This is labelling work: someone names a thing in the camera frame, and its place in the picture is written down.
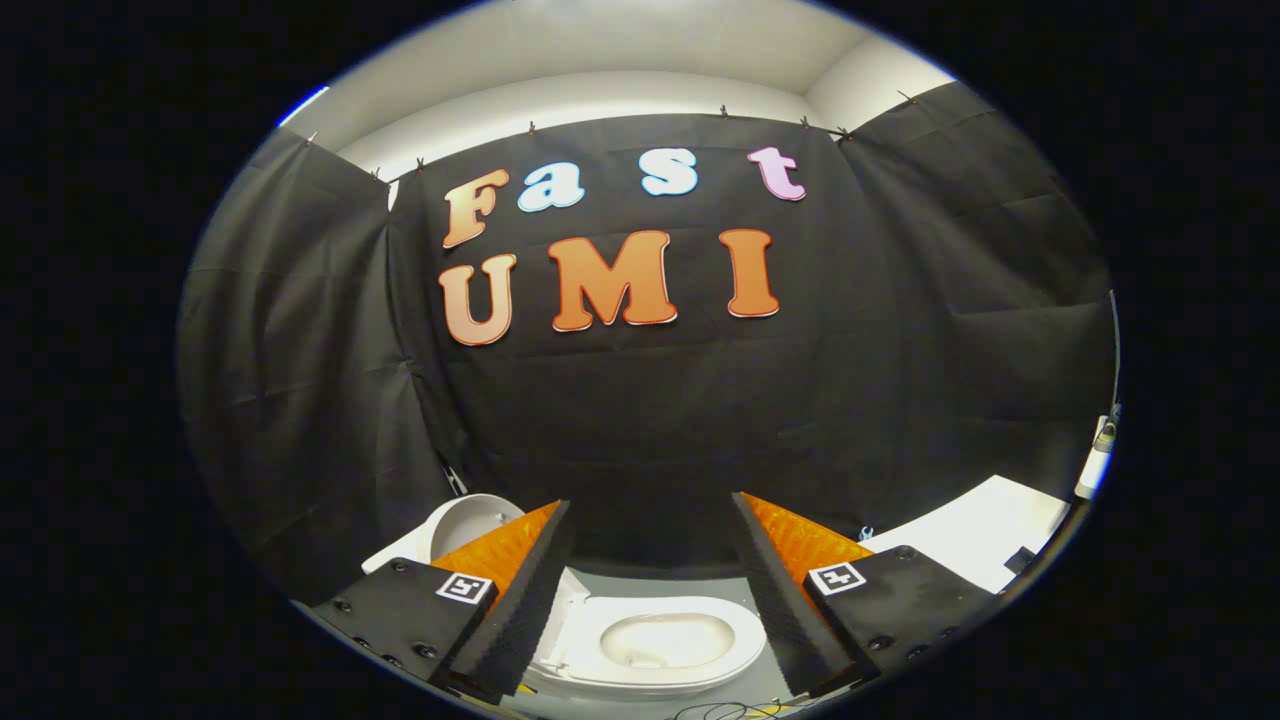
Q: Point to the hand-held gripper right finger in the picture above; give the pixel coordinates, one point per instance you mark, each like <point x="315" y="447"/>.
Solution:
<point x="775" y="600"/>

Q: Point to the black backdrop cloth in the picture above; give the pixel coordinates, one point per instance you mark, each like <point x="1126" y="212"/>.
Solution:
<point x="850" y="400"/>

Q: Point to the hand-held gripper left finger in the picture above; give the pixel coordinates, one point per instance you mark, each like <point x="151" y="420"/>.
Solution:
<point x="530" y="600"/>

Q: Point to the white and grey object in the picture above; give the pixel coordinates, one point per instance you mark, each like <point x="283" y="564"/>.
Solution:
<point x="1098" y="455"/>

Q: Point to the white toilet bowl with seat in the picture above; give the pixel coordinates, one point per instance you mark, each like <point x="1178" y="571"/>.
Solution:
<point x="745" y="640"/>

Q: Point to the white panelled door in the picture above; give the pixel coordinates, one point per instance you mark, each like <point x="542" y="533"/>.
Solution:
<point x="980" y="530"/>

